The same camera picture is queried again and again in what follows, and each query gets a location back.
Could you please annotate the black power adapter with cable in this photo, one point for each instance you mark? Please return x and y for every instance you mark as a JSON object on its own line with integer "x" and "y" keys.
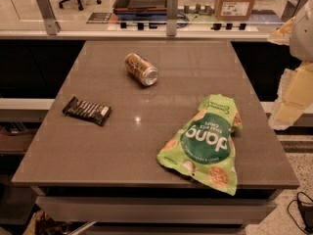
{"x": 305, "y": 207}

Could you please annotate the grey metal bracket right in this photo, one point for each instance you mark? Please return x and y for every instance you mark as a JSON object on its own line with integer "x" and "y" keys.
{"x": 291, "y": 9}

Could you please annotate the green rice chips bag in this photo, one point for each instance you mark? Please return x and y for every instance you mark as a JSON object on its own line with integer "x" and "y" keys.
{"x": 203, "y": 148}

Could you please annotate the cardboard box with label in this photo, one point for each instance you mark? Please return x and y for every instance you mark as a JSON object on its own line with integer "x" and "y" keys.
{"x": 235, "y": 1}

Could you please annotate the grey metal bracket left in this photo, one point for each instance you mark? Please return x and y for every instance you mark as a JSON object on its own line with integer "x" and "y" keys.
{"x": 51, "y": 24}

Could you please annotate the grey metal bracket middle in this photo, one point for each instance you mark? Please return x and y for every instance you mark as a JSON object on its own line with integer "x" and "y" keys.
{"x": 171, "y": 17}

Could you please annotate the grey metal bracket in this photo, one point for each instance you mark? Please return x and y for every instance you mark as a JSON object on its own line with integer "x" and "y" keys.
{"x": 171, "y": 17}
{"x": 291, "y": 9}
{"x": 51, "y": 24}

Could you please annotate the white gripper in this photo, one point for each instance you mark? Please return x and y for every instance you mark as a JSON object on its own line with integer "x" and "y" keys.
{"x": 303, "y": 33}

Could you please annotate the orange soda can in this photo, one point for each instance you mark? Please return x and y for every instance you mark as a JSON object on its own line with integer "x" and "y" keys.
{"x": 141, "y": 69}

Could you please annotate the glass barrier panel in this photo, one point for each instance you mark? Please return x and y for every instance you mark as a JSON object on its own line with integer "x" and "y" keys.
{"x": 184, "y": 18}

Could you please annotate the black chocolate bar wrapper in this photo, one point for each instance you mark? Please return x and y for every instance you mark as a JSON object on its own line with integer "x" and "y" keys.
{"x": 88, "y": 111}

